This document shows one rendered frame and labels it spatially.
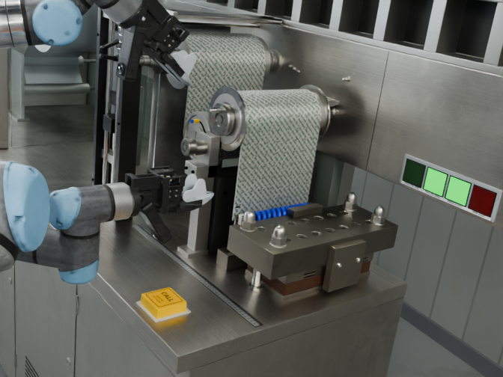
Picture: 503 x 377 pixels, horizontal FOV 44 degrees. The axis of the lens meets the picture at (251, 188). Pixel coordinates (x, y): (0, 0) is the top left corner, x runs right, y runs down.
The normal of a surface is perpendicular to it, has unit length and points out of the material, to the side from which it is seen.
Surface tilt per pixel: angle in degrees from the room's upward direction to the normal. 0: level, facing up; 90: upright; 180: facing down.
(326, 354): 90
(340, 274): 90
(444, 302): 90
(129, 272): 0
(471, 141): 90
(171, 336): 0
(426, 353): 0
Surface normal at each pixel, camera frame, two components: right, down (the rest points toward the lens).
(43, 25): 0.31, 0.36
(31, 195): 1.00, 0.05
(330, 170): -0.79, 0.11
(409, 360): 0.12, -0.94
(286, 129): 0.60, 0.34
